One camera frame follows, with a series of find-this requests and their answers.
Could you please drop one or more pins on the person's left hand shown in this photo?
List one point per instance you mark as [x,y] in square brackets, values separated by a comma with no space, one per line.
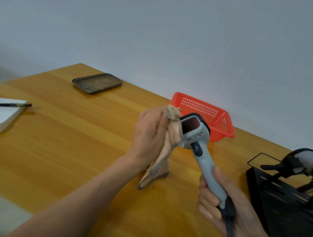
[146,141]

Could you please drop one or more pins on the person's right hand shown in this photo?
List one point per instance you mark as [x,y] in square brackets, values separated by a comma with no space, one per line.
[247,217]

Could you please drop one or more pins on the person's right middle finger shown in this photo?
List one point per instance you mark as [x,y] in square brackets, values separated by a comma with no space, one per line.
[207,196]

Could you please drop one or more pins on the person's right thumb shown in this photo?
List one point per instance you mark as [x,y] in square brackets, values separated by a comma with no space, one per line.
[226,183]

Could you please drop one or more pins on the person's left fingers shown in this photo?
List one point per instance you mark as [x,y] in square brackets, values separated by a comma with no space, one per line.
[160,120]

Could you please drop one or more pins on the beige cloth with striped edge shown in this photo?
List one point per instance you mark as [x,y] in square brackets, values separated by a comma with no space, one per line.
[171,136]

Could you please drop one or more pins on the grey handheld barcode scanner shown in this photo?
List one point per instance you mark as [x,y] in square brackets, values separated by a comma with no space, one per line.
[204,158]

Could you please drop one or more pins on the person's left forearm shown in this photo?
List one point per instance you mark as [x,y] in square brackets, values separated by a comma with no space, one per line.
[80,202]

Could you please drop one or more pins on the black metal rack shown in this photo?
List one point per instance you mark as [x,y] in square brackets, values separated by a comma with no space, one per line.
[278,207]

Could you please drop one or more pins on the red plastic basket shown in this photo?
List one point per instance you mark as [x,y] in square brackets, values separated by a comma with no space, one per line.
[220,123]

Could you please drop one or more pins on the black and white scanner stand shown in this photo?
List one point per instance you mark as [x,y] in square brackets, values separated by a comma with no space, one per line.
[293,162]

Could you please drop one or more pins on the dark metal tray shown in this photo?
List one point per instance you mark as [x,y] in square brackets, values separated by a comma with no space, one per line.
[97,82]

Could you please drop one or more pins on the black pen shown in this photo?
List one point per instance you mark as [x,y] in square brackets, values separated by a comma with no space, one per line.
[17,105]

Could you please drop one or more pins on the white notebook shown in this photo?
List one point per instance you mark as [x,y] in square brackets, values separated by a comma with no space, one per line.
[8,113]

